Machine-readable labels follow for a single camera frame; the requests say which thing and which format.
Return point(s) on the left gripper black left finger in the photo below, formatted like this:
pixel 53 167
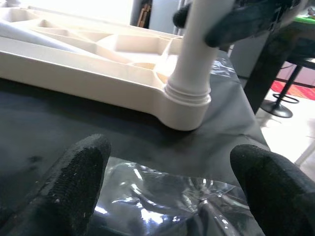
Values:
pixel 69 186

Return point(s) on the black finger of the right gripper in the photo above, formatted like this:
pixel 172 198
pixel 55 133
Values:
pixel 236 24
pixel 180 17

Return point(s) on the black bar stool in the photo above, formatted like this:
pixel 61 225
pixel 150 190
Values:
pixel 278 110

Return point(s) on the white plastic children table top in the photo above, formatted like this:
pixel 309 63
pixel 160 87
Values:
pixel 98 73

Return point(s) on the clear plastic tape patch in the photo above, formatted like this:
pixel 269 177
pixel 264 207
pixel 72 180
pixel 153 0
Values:
pixel 221 66
pixel 160 196

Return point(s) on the grey refrigerator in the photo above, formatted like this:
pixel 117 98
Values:
pixel 160 14

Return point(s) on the red patterned mat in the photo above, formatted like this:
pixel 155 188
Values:
pixel 302 92

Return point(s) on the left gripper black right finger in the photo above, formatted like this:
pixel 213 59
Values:
pixel 278 194

